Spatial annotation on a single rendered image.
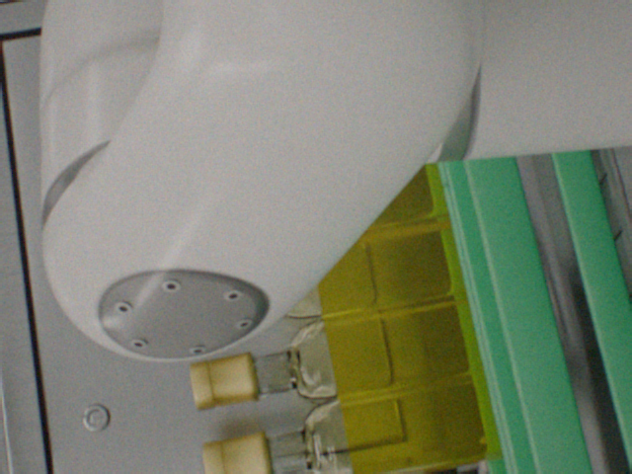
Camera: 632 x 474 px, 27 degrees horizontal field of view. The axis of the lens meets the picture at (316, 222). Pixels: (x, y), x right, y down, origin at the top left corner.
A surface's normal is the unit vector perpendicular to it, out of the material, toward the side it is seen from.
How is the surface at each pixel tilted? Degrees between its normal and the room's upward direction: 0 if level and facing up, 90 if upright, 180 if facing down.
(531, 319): 90
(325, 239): 100
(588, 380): 90
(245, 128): 77
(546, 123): 87
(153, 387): 90
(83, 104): 59
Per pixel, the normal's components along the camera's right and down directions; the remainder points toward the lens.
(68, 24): -0.69, -0.36
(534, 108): 0.12, 0.61
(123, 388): 0.01, -0.32
